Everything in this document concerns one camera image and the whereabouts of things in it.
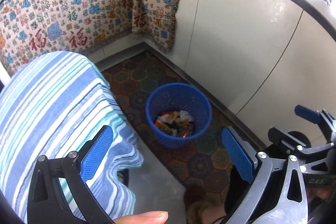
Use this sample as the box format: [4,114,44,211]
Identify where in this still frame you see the orange drink can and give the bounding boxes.
[181,124,195,138]

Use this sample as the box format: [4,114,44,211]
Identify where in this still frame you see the large printed blanket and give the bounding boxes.
[0,0,137,78]

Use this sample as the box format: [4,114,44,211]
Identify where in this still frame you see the small printed blanket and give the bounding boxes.
[131,0,183,55]

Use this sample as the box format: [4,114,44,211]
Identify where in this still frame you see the blue mesh waste bin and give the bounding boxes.
[146,84,213,149]

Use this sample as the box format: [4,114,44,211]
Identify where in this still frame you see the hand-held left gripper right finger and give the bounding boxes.
[222,126,307,224]

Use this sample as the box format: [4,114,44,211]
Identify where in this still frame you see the orange and white wrapper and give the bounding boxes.
[157,112,179,128]

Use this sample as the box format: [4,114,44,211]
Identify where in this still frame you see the patterned floor mat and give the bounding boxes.
[101,51,266,224]

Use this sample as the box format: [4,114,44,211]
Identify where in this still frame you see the white kitchen cabinet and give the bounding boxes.
[172,0,336,136]

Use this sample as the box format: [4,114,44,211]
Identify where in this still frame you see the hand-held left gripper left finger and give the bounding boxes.
[27,125,116,224]

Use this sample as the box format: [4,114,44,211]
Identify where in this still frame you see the person's left hand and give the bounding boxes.
[113,211,169,224]

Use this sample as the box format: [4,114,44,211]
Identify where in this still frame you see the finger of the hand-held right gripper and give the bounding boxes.
[294,105,336,133]
[268,127,336,161]

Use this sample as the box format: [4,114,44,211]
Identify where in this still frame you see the striped tablecloth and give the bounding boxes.
[0,51,145,224]

